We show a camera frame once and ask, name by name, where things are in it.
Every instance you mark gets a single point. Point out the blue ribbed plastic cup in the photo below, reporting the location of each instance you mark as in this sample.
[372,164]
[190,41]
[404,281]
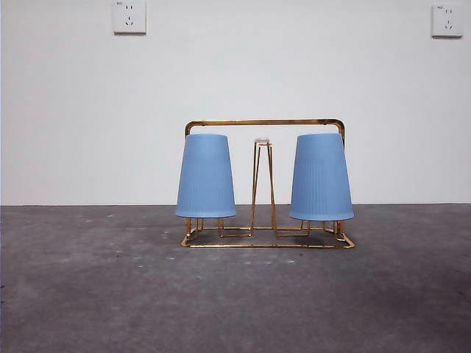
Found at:
[206,176]
[320,176]

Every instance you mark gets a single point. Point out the white wall socket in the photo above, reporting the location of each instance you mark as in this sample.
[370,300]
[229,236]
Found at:
[129,18]
[447,21]

